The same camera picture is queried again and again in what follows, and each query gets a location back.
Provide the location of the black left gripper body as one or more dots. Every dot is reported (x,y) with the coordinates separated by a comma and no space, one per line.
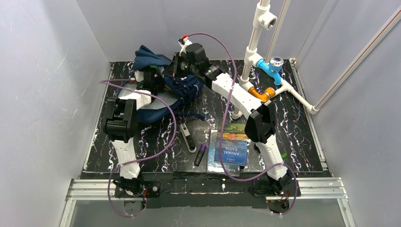
(150,76)

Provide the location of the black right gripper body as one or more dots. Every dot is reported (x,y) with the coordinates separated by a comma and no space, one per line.
(175,67)

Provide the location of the navy blue student backpack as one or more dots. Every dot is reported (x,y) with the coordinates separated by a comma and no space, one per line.
(174,91)

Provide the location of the Animal Farm book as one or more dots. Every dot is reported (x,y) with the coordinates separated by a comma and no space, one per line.
(234,145)

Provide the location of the blue book underneath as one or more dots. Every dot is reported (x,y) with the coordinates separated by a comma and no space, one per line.
(216,167)

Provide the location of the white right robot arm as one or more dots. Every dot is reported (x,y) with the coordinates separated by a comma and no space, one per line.
(260,126)

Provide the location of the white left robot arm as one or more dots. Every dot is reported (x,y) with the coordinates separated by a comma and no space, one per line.
(120,123)

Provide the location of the purple black marker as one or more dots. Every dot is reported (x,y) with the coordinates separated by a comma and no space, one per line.
(200,154)

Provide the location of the blue plastic tap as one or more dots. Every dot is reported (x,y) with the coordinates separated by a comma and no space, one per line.
(272,68)

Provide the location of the orange plastic tap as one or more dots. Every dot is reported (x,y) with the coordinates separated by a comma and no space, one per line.
(264,96)

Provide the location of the thin white rear pole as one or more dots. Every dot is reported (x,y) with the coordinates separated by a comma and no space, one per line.
(278,27)

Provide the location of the white pole with red stripe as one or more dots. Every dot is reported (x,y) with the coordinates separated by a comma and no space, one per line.
(393,20)

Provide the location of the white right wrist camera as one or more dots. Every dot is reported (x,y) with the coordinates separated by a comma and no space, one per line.
(184,43)

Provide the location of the white PVC pipe frame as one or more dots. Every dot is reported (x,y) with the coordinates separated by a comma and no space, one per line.
(264,19)

